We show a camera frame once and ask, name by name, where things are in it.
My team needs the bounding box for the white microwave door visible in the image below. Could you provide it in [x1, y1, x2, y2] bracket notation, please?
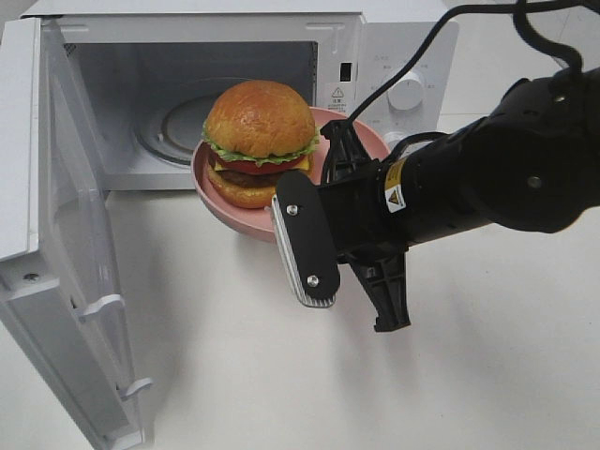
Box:
[1, 18, 153, 449]

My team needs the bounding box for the glass microwave turntable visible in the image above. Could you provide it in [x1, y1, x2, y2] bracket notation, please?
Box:
[135, 77, 301, 168]

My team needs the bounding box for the burger with lettuce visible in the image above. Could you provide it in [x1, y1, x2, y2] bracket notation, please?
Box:
[202, 80, 320, 209]

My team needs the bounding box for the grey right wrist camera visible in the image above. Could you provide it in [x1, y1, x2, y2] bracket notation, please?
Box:
[271, 172, 340, 308]

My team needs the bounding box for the white timer knob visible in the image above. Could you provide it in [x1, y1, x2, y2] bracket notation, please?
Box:
[382, 131, 408, 151]

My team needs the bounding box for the pink round plate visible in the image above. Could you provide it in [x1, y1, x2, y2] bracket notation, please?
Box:
[191, 107, 390, 243]

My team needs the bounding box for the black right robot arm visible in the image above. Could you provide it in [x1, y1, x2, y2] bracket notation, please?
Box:
[320, 70, 599, 333]

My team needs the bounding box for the white microwave oven body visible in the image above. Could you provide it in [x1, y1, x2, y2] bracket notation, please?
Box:
[18, 1, 444, 191]

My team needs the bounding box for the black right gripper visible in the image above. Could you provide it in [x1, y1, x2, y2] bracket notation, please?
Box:
[319, 119, 413, 333]

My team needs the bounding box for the upper white power knob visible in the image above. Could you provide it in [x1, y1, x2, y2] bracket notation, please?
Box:
[386, 70, 425, 111]

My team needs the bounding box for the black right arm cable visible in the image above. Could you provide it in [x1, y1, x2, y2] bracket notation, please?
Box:
[346, 0, 600, 156]

